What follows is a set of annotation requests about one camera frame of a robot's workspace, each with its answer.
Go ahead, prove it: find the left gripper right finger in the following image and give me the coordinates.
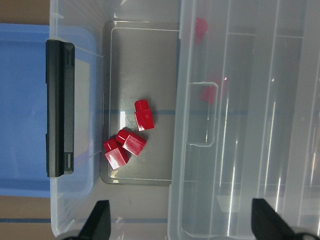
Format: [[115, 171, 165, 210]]
[[251, 198, 320, 240]]

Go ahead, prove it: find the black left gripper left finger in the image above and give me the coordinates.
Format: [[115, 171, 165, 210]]
[[62, 200, 111, 240]]

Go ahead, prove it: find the clear plastic box lid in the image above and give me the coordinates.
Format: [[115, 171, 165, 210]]
[[167, 0, 320, 240]]

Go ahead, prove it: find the red block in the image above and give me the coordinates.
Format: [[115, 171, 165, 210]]
[[103, 137, 130, 170], [134, 99, 155, 132], [194, 17, 209, 45], [115, 128, 147, 157], [200, 77, 228, 105]]

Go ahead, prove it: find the clear plastic storage box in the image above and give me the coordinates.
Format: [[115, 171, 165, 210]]
[[49, 0, 183, 240]]

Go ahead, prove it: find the blue plastic tray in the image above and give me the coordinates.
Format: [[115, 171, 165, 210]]
[[0, 23, 98, 198]]

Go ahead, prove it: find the black box latch handle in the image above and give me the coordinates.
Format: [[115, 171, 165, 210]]
[[45, 39, 75, 178]]

